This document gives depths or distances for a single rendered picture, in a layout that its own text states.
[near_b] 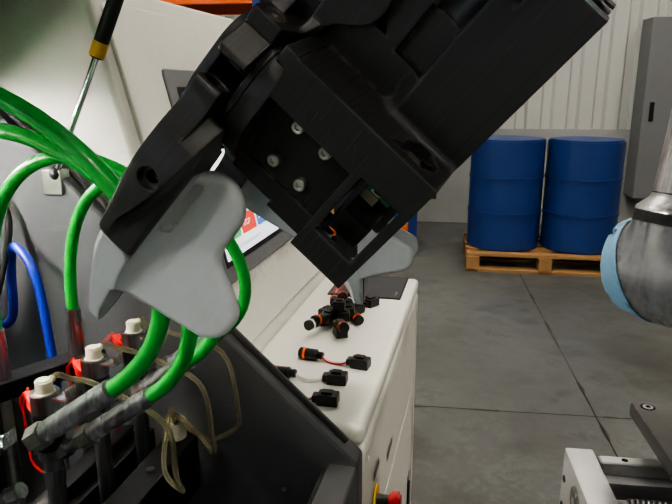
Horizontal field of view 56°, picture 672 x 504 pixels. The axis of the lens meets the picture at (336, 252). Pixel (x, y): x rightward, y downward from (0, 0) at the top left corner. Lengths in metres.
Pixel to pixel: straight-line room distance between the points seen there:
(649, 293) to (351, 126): 0.64
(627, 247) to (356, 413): 0.41
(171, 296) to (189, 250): 0.02
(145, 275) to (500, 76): 0.14
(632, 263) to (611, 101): 6.34
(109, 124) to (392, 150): 0.72
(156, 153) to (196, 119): 0.02
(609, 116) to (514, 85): 6.93
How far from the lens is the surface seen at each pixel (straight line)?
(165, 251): 0.24
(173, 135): 0.21
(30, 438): 0.58
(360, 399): 0.94
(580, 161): 5.20
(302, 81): 0.19
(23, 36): 0.95
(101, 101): 0.89
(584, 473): 0.81
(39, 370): 0.82
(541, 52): 0.19
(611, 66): 7.11
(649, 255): 0.80
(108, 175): 0.47
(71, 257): 0.80
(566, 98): 7.01
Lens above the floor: 1.42
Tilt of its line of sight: 15 degrees down
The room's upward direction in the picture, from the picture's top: straight up
